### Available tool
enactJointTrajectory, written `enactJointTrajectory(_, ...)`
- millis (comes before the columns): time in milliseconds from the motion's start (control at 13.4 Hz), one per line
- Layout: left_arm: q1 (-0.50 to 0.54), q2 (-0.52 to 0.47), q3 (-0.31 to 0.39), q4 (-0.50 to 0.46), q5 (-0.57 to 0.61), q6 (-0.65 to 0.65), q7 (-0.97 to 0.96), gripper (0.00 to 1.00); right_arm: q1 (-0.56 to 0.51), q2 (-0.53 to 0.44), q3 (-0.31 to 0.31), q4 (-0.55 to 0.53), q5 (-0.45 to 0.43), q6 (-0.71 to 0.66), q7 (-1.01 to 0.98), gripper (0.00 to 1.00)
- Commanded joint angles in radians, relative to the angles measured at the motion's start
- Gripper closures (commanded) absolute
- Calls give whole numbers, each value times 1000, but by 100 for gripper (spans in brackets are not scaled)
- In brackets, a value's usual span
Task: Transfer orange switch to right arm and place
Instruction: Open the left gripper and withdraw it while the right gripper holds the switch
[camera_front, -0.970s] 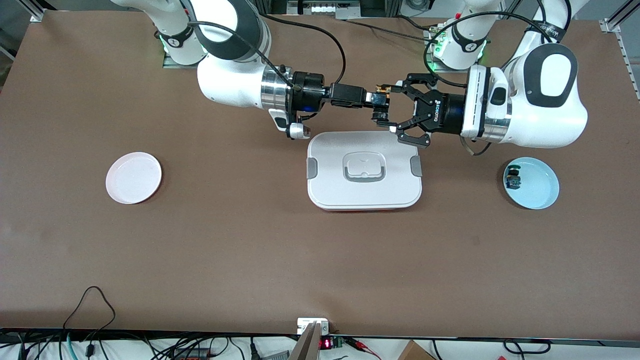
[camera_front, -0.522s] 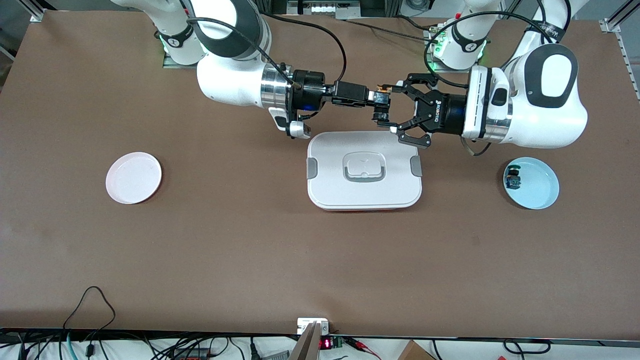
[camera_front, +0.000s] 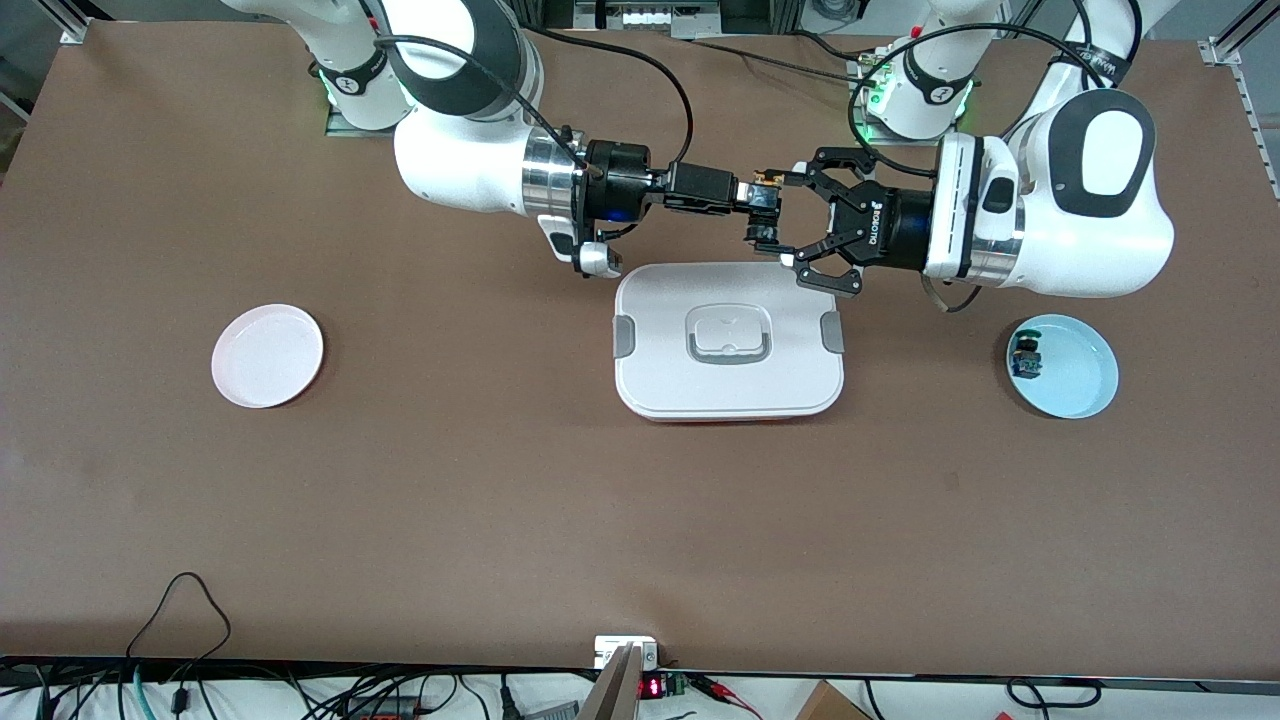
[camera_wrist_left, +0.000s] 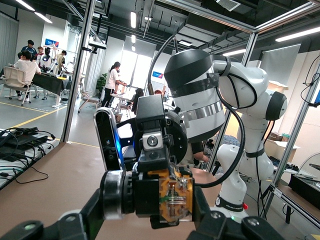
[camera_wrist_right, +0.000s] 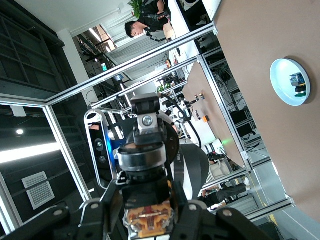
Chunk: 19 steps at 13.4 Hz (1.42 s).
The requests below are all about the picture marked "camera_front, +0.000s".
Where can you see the pale pink round plate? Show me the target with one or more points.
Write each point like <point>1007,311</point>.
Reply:
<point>268,358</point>

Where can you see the white lidded storage box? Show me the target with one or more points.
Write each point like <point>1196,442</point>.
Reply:
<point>730,390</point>

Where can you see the aluminium profile bar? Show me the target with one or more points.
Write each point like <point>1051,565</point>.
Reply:
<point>612,695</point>

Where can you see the light blue round plate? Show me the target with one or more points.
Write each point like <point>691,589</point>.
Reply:
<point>1075,370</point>

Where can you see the small dark blue part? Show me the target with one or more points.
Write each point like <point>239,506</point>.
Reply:
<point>1026,357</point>

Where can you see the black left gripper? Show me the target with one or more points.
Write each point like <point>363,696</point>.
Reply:
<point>893,231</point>

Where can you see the brown cardboard box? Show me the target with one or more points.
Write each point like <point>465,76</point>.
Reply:
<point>830,705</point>

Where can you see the white socket block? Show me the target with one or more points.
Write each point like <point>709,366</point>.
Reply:
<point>610,648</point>

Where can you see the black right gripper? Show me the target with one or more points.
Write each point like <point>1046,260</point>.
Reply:
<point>617,180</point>

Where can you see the orange push-button switch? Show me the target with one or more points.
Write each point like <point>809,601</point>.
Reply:
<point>765,228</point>

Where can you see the red digit display module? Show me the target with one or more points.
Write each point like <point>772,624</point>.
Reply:
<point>652,687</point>

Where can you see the white power strip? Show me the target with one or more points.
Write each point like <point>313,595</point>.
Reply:
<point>650,18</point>

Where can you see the red clip lead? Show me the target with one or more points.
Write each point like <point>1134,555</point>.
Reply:
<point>725,692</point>

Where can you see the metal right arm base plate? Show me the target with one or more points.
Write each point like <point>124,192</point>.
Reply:
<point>345,131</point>

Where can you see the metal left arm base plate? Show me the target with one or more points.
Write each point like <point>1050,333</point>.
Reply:
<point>900,141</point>

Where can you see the perforated metal rail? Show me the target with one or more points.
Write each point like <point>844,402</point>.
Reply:
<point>1257,130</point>

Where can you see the aluminium frame extrusion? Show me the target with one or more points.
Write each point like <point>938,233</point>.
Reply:
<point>72,32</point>
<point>1222,48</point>

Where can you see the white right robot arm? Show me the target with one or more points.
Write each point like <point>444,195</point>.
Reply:
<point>460,170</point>

